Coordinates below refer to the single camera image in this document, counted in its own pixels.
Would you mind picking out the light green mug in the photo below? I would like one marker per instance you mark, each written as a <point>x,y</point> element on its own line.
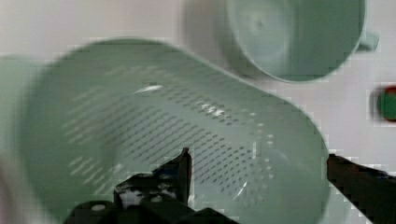
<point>293,41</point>

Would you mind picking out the green oval plastic strainer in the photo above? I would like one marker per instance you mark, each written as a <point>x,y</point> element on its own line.
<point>74,128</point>

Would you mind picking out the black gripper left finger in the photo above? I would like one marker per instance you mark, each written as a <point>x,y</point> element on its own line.
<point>158,197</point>

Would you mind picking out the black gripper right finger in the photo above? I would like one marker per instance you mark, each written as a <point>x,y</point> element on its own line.
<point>371,191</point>

